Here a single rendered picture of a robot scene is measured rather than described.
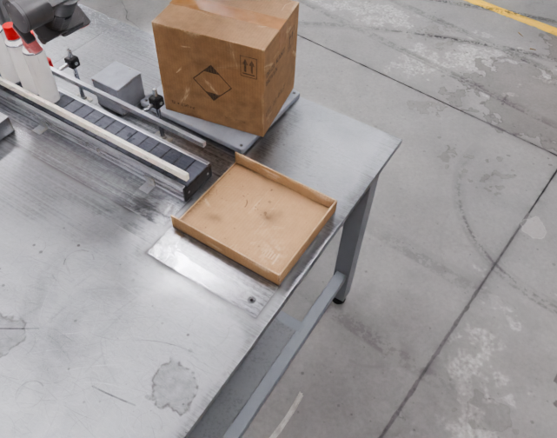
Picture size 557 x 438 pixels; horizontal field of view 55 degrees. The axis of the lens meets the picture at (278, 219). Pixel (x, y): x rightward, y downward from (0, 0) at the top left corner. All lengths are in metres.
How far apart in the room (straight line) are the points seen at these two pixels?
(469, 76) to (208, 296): 2.50
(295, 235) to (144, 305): 0.38
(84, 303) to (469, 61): 2.80
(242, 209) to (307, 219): 0.16
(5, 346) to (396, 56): 2.75
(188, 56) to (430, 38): 2.41
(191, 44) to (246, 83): 0.16
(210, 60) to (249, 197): 0.35
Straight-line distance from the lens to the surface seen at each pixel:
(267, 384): 1.74
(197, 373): 1.09
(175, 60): 1.44
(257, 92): 1.37
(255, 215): 1.29
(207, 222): 1.28
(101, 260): 1.27
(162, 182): 1.35
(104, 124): 1.51
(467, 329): 2.21
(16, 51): 1.58
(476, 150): 2.88
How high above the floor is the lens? 1.83
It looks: 51 degrees down
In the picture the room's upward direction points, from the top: 3 degrees clockwise
